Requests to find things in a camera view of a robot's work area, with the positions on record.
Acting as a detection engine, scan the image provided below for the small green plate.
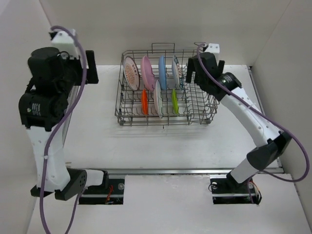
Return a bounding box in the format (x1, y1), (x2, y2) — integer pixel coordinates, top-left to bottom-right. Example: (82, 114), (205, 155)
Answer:
(171, 89), (179, 116)

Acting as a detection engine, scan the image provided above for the white plate dark line emblem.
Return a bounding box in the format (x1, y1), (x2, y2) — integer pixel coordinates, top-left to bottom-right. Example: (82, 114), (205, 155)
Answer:
(154, 80), (163, 118)

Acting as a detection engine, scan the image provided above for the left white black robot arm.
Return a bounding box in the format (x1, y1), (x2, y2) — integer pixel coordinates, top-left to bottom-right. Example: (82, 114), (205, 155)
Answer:
(19, 47), (109, 201)

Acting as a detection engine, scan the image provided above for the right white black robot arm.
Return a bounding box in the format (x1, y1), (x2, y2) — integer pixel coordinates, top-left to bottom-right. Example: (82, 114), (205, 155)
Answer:
(186, 52), (292, 192)

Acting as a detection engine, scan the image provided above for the white plate teal lettered rim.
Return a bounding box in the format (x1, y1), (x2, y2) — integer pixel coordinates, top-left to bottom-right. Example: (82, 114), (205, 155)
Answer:
(172, 55), (184, 90)

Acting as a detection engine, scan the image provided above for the blue plate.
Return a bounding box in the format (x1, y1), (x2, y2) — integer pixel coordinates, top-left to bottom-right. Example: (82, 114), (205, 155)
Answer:
(158, 55), (167, 90)

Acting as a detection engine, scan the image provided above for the white plate orange sunburst pattern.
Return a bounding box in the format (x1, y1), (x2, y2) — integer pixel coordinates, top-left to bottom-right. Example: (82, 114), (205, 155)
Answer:
(123, 56), (140, 91)

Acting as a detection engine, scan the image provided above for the pink plate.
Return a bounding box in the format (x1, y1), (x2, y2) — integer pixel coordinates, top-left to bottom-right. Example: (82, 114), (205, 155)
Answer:
(140, 56), (155, 91)

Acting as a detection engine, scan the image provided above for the small orange plate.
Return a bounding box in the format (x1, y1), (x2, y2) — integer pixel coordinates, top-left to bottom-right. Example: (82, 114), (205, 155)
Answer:
(141, 89), (148, 115)

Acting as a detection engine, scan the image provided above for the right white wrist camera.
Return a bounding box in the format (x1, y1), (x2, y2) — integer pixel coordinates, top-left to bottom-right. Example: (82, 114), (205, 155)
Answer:
(204, 43), (220, 55)

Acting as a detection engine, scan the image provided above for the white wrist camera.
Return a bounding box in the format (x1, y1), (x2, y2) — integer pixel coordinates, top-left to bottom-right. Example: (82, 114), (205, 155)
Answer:
(49, 31), (79, 59)
(204, 43), (220, 55)

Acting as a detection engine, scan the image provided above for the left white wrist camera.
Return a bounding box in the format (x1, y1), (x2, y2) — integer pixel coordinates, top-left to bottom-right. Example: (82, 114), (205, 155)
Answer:
(49, 31), (79, 59)

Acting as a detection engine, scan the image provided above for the right aluminium rail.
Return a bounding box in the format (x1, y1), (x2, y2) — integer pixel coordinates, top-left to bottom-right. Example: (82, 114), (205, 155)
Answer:
(247, 65), (284, 174)

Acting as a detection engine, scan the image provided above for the grey wire dish rack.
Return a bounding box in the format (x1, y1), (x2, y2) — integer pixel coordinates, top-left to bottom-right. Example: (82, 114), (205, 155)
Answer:
(115, 43), (219, 126)

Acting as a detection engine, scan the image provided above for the front aluminium rail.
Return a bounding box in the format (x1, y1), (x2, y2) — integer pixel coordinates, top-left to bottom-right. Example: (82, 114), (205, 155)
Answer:
(94, 168), (232, 175)

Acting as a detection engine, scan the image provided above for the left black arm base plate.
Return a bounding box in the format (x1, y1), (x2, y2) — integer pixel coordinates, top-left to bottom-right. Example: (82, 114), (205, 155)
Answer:
(78, 178), (125, 205)

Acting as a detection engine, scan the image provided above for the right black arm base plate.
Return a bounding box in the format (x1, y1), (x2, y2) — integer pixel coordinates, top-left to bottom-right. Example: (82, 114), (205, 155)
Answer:
(208, 177), (262, 205)

